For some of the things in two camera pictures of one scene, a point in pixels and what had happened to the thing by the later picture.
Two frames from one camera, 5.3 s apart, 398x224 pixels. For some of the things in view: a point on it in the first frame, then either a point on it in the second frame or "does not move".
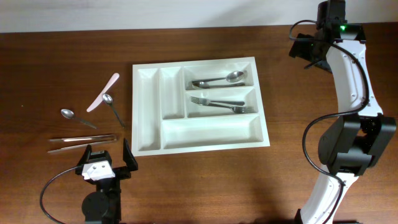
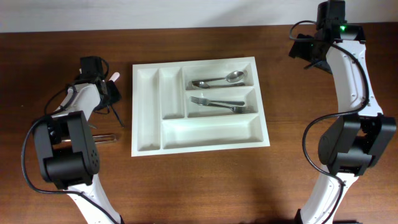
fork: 208,102 does not move
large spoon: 204,85 does not move
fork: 240,109 does not move
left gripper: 124,172 to 116,94
